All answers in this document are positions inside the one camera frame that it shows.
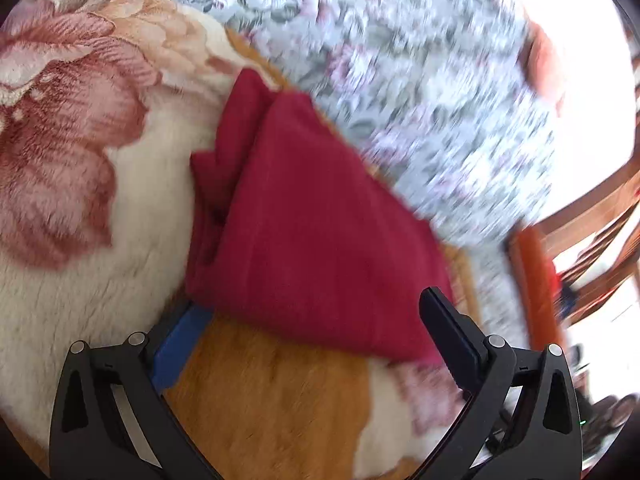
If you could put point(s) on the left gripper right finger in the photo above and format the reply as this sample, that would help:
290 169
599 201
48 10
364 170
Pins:
543 440

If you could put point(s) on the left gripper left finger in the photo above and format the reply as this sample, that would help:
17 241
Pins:
110 422

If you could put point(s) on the dark red sweater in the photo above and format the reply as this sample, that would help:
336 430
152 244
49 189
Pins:
292 234

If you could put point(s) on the orange velvet cushion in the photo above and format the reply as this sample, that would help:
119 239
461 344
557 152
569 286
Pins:
534 272

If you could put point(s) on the wooden chair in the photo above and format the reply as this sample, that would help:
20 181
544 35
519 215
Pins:
606 217

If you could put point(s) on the plush floral orange blanket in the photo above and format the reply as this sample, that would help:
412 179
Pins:
256 405

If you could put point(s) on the grey floral quilt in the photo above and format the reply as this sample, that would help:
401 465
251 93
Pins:
433 94

